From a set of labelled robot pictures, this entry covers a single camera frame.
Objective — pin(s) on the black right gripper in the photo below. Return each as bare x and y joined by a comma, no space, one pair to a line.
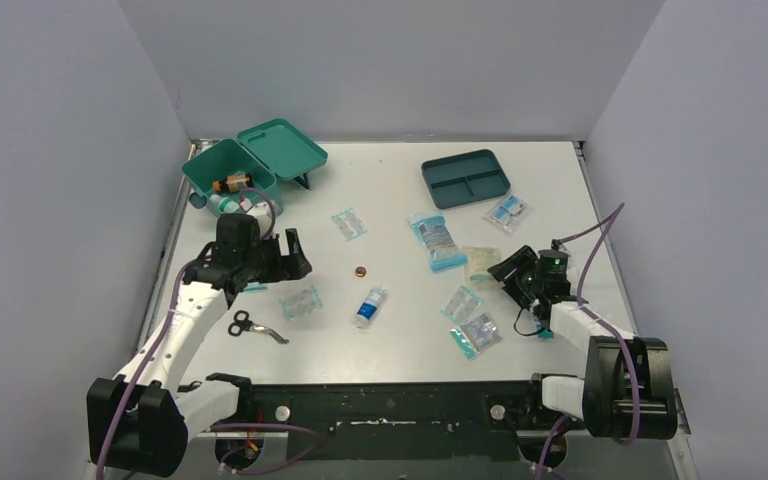
526,262

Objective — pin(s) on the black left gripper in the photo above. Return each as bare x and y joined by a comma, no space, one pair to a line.
284,257

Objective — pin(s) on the yellowish gauze pack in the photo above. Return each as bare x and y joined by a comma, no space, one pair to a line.
476,274

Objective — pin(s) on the blue packet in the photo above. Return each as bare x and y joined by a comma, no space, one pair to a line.
508,213

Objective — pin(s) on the small white plastic bottle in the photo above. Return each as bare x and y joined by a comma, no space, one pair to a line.
224,205

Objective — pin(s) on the blue cotton swab bag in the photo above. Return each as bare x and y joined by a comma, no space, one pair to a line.
432,232

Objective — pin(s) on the orange pill bottle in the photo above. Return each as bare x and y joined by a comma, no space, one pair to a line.
233,183

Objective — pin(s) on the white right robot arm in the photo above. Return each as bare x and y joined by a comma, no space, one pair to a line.
627,389

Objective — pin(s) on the teal packet under right arm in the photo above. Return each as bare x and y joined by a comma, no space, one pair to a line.
543,333

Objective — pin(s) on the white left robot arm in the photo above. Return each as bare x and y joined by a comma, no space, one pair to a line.
138,421

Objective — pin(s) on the teal medicine kit box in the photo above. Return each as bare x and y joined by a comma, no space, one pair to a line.
272,153

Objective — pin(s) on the bandage strip pack near scissors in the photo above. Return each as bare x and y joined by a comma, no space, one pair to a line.
301,303

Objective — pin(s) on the teal medical gauze packet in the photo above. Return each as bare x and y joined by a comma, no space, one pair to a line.
255,287

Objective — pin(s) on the bandage strip pack upper centre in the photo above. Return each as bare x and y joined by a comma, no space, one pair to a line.
349,224

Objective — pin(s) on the bandage strip pack right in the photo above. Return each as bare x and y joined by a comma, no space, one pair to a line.
462,304

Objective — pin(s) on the clear bag teal edge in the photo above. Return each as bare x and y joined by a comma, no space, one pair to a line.
476,336

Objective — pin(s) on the blue white bandage roll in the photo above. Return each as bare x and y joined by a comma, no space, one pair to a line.
369,307

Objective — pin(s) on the dark teal divided tray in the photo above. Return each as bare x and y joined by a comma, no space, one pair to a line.
465,178

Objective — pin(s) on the black handled bandage scissors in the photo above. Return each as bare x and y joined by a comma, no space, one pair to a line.
242,323

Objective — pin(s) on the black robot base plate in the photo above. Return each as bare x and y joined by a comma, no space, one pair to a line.
499,421

